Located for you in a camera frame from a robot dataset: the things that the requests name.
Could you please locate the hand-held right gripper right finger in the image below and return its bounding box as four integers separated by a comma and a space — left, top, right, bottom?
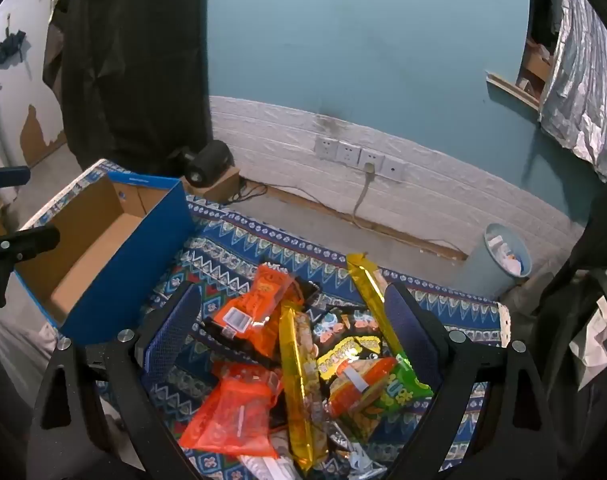
383, 282, 559, 480

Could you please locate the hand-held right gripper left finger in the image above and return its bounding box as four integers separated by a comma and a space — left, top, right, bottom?
26, 282, 203, 480

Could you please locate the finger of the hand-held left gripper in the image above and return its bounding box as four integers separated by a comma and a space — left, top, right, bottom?
0, 162, 32, 191
0, 225, 60, 308

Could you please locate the green orange snack packet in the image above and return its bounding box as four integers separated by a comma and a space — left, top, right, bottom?
328, 352, 434, 443

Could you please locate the yellow long chip packet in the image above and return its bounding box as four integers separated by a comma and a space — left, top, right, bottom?
346, 252, 401, 361
278, 302, 329, 471

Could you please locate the black yellow snack packet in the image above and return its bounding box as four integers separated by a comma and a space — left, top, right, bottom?
303, 305, 384, 381

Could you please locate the blue cardboard box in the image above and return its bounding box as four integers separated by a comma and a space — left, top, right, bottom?
14, 170, 194, 346

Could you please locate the silver black snack packet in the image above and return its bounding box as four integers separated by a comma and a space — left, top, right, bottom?
328, 425, 384, 480

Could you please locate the white snack packet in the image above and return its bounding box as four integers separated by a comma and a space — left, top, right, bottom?
238, 452, 294, 480

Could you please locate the white door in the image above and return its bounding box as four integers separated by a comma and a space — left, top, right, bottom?
0, 0, 72, 171

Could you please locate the light blue trash bin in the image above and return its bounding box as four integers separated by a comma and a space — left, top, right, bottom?
458, 223, 533, 301

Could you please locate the blue patterned blanket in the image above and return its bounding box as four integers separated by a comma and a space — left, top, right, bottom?
21, 157, 511, 480

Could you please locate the black folded umbrella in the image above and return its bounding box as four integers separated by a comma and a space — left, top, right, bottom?
0, 30, 29, 68

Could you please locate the small brown cardboard box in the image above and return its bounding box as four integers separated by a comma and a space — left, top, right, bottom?
181, 165, 242, 204

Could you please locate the dark hanging cloth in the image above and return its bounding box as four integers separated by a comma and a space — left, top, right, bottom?
42, 0, 212, 176

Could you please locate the black cylindrical speaker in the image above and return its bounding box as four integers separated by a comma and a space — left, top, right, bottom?
171, 140, 234, 188

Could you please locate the black chair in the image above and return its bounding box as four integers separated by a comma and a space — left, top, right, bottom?
498, 80, 607, 480

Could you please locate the silver foil curtain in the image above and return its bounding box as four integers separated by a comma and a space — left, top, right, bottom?
536, 0, 607, 183

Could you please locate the grey plug cable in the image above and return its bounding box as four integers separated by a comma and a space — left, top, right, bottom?
352, 162, 377, 228

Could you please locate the black cable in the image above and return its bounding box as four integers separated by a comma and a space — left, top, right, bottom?
228, 182, 269, 206

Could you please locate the wooden window frame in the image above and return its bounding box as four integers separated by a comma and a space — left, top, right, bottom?
486, 37, 554, 111

